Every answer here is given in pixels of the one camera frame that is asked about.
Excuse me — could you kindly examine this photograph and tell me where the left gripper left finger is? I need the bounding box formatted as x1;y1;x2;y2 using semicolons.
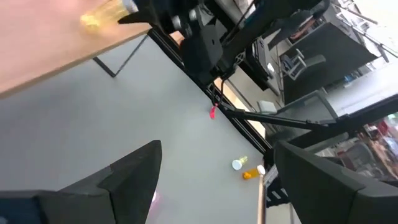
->
0;139;163;224

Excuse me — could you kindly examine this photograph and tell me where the small yellow pill bottle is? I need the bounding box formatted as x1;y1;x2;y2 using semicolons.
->
79;0;139;32

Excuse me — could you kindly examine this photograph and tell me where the small orange pill bottle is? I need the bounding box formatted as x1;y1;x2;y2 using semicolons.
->
241;164;267;180

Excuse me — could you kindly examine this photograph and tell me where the wooden shelf with black legs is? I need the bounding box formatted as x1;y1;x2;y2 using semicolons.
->
0;0;153;100

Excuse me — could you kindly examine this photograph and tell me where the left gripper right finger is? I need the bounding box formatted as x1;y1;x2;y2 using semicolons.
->
275;140;398;224

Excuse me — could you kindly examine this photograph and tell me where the small dark pink pill bottle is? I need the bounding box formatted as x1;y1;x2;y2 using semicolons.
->
149;189;163;218

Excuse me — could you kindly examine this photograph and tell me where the grey office chair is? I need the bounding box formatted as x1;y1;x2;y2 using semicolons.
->
279;48;327;82

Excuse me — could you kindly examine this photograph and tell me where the black aluminium table frame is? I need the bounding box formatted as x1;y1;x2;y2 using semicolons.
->
147;27;398;224

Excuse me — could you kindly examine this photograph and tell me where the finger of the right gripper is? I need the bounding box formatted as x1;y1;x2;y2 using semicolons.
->
118;0;162;26

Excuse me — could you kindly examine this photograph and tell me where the small yellow-green pill bottle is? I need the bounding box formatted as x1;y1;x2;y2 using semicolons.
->
231;155;249;171

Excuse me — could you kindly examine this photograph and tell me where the black keyboard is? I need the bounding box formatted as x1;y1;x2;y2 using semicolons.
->
245;37;277;91

